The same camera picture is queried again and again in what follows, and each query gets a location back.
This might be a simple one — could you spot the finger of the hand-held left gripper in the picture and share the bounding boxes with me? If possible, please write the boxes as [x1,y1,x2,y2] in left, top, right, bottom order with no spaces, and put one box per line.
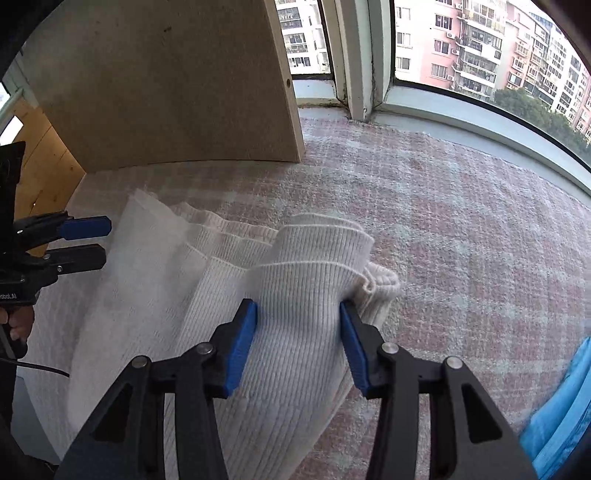
[13,211,112,245]
[28,244,107,278]

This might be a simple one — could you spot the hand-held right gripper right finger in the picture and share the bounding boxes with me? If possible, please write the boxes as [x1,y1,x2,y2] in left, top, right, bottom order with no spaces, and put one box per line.
[339,301,539,480]

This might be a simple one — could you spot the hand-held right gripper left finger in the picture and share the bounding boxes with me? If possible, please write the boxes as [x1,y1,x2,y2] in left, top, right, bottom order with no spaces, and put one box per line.
[55,299,258,480]

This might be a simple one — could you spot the white ribbed knit sweater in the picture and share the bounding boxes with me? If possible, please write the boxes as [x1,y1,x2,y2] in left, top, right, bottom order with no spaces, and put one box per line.
[65,189,402,480]

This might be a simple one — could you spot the person's left hand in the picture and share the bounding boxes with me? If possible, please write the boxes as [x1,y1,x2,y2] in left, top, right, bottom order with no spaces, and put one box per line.
[6,305,36,344]

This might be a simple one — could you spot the light plywood panel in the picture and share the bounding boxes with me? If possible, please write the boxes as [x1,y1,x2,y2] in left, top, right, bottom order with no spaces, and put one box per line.
[0,97,87,257]

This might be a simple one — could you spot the pink plaid blanket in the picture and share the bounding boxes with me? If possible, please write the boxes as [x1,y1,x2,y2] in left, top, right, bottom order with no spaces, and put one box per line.
[21,113,591,480]

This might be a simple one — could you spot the brown particle board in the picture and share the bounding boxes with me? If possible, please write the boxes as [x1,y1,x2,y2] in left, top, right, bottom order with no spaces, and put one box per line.
[21,0,305,174]

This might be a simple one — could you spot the blue cloth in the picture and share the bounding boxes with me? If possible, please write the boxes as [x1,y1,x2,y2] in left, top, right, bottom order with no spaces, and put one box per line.
[519,336,591,480]

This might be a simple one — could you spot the cream apartment building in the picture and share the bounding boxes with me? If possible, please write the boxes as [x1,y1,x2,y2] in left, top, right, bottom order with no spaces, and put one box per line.
[276,0,331,75]

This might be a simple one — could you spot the pink apartment building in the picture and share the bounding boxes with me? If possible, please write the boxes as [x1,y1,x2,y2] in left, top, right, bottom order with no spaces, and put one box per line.
[394,0,591,144]

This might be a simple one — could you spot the black cable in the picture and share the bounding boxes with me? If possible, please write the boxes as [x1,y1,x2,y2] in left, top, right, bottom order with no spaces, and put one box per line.
[0,355,71,377]

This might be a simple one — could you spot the white window frame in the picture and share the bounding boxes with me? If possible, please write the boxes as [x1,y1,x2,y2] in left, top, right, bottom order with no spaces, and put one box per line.
[0,0,591,195]

